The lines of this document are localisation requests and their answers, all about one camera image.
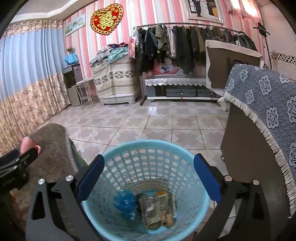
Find blue plastic bag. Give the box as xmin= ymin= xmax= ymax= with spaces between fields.
xmin=113 ymin=190 xmax=137 ymax=221

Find printed paper bag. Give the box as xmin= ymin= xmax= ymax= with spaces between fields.
xmin=141 ymin=192 xmax=177 ymax=230

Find pink pig toy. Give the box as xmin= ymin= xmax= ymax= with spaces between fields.
xmin=20 ymin=137 xmax=42 ymax=156

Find brown shaggy carpet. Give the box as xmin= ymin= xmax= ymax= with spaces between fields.
xmin=11 ymin=123 xmax=78 ymax=229

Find blue and floral curtain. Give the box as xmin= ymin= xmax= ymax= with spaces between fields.
xmin=1 ymin=20 xmax=70 ymax=155

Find light blue plastic basket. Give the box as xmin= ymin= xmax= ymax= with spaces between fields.
xmin=82 ymin=140 xmax=210 ymax=240

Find small metal side table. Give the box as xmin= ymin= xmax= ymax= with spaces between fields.
xmin=73 ymin=78 xmax=94 ymax=108

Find grey water dispenser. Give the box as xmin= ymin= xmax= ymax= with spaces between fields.
xmin=63 ymin=64 xmax=83 ymax=106

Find blue patterned fringed cloth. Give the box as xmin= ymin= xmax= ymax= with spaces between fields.
xmin=218 ymin=64 xmax=295 ymax=214

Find blue wrapped plant pot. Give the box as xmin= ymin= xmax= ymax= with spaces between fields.
xmin=64 ymin=47 xmax=79 ymax=66

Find patterned cloth covered cabinet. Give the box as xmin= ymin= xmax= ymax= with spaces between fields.
xmin=91 ymin=56 xmax=140 ymax=105

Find lace covered low shelf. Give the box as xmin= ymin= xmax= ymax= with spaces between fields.
xmin=144 ymin=76 xmax=224 ymax=101

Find pile of folded clothes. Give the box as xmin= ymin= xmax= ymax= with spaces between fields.
xmin=89 ymin=42 xmax=128 ymax=67

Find cloth covered television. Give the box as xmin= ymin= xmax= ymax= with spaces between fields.
xmin=205 ymin=40 xmax=264 ymax=96

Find red gold heart decoration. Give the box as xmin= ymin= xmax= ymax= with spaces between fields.
xmin=90 ymin=4 xmax=124 ymax=35

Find clothes rack with garments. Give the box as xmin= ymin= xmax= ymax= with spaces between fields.
xmin=130 ymin=23 xmax=258 ymax=98

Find landscape wall picture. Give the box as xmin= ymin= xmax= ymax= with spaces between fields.
xmin=65 ymin=14 xmax=86 ymax=37

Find framed wall picture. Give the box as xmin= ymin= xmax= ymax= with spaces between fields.
xmin=185 ymin=0 xmax=223 ymax=24

